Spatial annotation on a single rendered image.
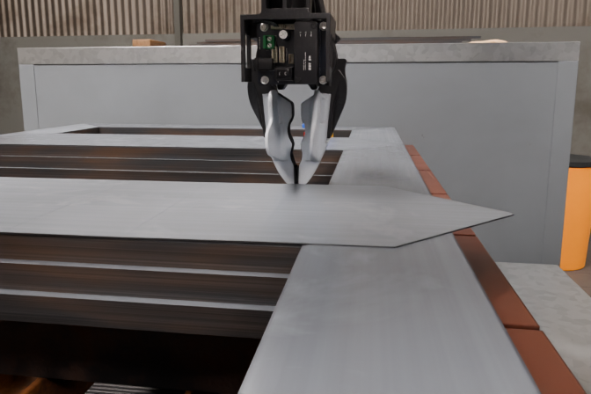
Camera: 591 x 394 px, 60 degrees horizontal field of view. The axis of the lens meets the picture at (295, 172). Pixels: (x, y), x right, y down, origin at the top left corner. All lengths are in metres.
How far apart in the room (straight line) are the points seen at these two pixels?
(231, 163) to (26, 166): 0.33
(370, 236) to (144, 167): 0.54
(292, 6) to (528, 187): 0.91
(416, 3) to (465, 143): 2.25
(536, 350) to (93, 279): 0.25
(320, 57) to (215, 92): 0.83
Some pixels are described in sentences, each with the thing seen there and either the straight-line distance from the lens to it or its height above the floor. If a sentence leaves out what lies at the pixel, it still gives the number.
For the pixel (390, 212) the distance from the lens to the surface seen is 0.38.
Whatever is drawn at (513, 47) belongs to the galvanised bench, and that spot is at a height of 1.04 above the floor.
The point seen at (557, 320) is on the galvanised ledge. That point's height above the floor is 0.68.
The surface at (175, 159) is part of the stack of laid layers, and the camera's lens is 0.78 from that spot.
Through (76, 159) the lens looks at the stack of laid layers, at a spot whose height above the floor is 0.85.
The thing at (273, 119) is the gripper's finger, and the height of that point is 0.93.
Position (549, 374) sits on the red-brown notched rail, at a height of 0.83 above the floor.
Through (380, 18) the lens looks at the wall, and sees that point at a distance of 3.38.
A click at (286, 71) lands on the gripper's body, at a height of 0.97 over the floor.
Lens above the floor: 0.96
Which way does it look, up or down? 10 degrees down
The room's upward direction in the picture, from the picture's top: straight up
